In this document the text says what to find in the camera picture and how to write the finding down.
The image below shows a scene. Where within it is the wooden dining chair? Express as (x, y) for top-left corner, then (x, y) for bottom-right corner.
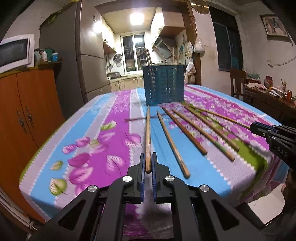
(229, 68), (247, 99)

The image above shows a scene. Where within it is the orange wooden cabinet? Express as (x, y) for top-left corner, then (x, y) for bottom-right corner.
(1, 61), (65, 223)

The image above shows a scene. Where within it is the grey refrigerator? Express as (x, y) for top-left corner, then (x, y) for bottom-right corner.
(39, 1), (111, 118)

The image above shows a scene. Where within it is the blue lidded jar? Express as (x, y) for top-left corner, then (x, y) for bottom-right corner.
(51, 52), (58, 62)

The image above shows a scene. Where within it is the wooden chopstick five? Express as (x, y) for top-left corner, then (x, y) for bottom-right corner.
(172, 109), (235, 162)

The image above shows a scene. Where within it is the framed wall picture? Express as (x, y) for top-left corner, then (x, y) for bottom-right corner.
(260, 15), (288, 37)

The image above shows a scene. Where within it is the white hanging plastic bag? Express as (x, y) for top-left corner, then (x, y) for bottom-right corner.
(193, 37), (205, 54)

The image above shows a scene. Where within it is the dark wooden side table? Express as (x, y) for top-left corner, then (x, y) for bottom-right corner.
(243, 86), (296, 128)

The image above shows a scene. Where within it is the wooden chopstick six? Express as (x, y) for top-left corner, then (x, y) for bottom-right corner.
(183, 103), (239, 152)

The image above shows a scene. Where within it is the round gold wall clock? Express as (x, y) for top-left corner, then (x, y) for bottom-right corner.
(190, 0), (210, 15)

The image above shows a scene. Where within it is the floral striped tablecloth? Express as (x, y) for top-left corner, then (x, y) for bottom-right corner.
(19, 85), (290, 240)

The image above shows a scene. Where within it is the range hood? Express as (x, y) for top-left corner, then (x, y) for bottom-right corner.
(152, 36), (177, 62)

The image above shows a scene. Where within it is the kitchen window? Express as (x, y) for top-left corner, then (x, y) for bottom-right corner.
(121, 34), (147, 73)

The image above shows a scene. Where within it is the white microwave oven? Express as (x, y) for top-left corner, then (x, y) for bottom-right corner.
(0, 34), (35, 73)

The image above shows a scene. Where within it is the blue perforated utensil holder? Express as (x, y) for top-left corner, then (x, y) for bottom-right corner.
(142, 64), (185, 106)

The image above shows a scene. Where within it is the white bottle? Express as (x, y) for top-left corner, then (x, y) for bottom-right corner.
(41, 51), (48, 62)

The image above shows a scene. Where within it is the wooden chopstick four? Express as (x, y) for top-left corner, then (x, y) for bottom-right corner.
(162, 107), (208, 156)

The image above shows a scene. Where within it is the wooden chopstick two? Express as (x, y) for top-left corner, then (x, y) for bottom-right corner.
(145, 106), (152, 174)

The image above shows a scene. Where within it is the wooden chopstick seven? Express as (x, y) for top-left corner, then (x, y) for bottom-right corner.
(190, 105), (250, 130)

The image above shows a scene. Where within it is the wooden chopstick three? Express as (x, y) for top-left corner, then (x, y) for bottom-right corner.
(157, 111), (191, 179)

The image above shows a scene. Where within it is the wooden chopstick one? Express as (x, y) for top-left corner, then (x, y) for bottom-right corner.
(146, 48), (152, 66)

